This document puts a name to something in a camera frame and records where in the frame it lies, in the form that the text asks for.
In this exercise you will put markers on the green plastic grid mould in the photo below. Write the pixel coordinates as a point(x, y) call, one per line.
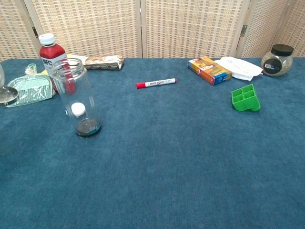
point(245, 99)

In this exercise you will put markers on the red juice bottle white cap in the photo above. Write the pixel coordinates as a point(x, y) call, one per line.
point(51, 55)

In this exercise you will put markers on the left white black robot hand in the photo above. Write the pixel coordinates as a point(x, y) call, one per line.
point(1, 76)

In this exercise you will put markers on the green dustpan set in bag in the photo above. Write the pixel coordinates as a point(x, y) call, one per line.
point(31, 90)

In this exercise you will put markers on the orange and blue carton box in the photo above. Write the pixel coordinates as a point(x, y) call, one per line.
point(209, 70)

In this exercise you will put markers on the blue felt table cloth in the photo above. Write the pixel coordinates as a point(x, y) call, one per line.
point(166, 167)

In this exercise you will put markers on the woven rattan screen panel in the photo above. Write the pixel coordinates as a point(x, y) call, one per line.
point(190, 28)
point(297, 28)
point(12, 28)
point(264, 23)
point(88, 28)

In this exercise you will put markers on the round glass jar black lid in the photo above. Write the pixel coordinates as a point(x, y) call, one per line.
point(277, 64)

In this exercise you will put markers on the red whiteboard marker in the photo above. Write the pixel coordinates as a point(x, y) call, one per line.
point(157, 83)

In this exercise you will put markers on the brown patterned snack package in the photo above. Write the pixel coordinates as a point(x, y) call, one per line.
point(104, 62)

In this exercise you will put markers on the white tissue pack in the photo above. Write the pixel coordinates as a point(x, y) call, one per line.
point(240, 68)

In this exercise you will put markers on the clear glass jar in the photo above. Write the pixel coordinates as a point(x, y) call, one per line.
point(78, 95)

